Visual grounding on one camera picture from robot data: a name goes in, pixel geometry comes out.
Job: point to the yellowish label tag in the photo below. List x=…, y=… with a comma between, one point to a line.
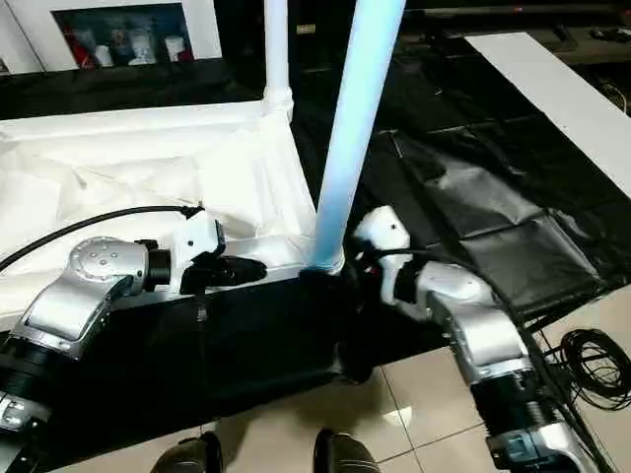
x=304, y=28

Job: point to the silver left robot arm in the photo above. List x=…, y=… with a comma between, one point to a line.
x=74, y=295

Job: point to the white flat board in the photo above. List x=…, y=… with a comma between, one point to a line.
x=557, y=88

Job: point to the white mug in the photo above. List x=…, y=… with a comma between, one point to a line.
x=102, y=56
x=172, y=48

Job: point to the dark left robot foot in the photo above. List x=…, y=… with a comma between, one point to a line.
x=189, y=455

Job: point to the white glass door cabinet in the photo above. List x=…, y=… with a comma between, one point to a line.
x=207, y=29

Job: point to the black work mat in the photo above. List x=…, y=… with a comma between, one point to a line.
x=468, y=172

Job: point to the white blue patterned container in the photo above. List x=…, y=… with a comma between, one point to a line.
x=139, y=49

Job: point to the dark metal bar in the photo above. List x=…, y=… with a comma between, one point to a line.
x=517, y=11

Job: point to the red bottle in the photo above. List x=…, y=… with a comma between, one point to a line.
x=84, y=49

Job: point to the white plastic table top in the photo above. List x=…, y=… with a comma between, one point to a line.
x=123, y=162

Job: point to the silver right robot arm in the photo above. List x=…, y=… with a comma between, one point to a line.
x=483, y=335

